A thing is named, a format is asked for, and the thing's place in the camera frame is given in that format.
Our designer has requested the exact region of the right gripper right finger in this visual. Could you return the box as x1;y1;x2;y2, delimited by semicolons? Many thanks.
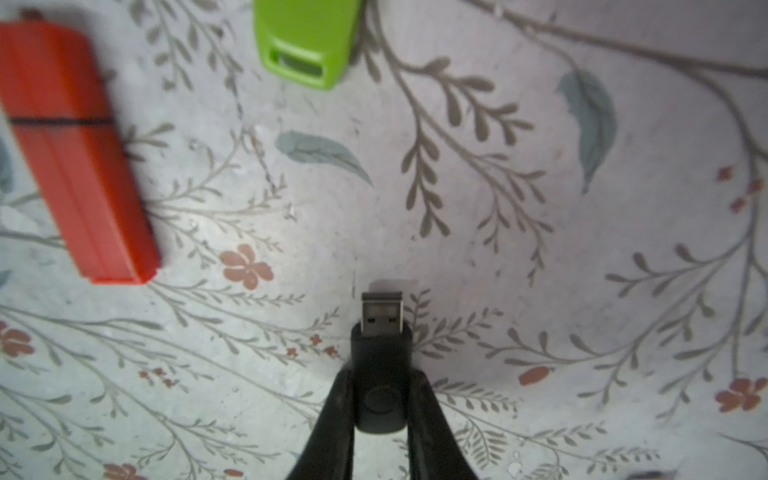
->
406;368;478;480

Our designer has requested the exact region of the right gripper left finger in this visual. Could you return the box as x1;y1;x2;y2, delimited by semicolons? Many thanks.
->
287;369;355;480

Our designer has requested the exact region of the black usb drive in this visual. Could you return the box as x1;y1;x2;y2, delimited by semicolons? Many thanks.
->
351;292;413;435

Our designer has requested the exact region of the green usb drive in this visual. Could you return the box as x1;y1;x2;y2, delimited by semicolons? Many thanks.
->
253;0;363;90

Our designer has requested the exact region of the red usb drive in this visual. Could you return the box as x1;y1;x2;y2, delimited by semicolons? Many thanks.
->
1;20;160;285

